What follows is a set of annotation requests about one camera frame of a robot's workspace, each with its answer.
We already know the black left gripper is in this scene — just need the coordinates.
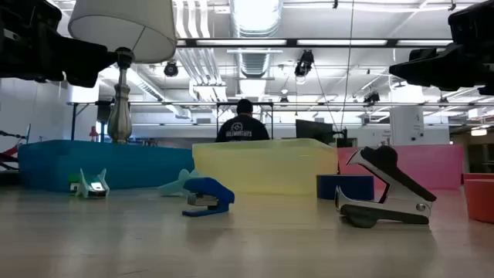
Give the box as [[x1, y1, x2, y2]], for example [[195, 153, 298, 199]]
[[0, 0, 119, 89]]

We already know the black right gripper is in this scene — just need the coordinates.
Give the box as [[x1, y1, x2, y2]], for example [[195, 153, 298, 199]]
[[388, 0, 494, 93]]

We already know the black staple remover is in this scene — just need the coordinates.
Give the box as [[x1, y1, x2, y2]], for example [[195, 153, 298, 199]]
[[334, 144, 438, 229]]

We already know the green mini stapler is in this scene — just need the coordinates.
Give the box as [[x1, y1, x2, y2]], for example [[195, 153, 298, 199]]
[[68, 173, 84, 193]]

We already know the mint staple remover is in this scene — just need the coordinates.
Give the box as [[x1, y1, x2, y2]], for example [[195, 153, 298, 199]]
[[157, 168, 201, 197], [75, 168, 111, 199]]

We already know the blue tape roll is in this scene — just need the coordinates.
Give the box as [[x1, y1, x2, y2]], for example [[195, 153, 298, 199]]
[[316, 174, 375, 201]]

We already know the white shade silver table lamp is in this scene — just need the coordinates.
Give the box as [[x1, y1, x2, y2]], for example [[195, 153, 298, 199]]
[[68, 0, 178, 144]]

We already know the pink plastic bin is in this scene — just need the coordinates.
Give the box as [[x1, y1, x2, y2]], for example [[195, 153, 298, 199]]
[[337, 144, 465, 191]]

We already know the teal plastic bin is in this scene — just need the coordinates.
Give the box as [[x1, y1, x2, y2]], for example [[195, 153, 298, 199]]
[[18, 139, 195, 193]]

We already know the red and black stand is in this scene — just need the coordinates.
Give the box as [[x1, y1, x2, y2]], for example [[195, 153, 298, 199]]
[[0, 123, 32, 171]]

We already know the black computer monitor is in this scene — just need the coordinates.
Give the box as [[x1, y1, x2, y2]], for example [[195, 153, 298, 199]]
[[295, 119, 348, 148]]

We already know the black overhead light bar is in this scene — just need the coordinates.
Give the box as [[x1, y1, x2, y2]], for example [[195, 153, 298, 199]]
[[176, 37, 453, 49]]

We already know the person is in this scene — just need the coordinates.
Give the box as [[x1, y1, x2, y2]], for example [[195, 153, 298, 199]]
[[215, 98, 270, 143]]

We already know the yellow plastic bin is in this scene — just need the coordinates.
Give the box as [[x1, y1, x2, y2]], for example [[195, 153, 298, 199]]
[[191, 138, 339, 196]]

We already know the black frame background table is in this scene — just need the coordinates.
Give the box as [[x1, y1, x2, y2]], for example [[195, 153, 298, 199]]
[[67, 100, 276, 142]]

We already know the thin hanging cable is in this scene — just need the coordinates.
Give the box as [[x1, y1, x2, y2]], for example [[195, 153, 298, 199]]
[[339, 0, 356, 132]]

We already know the silver ceiling air duct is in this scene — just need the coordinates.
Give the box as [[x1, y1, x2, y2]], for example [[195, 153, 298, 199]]
[[229, 0, 285, 97]]

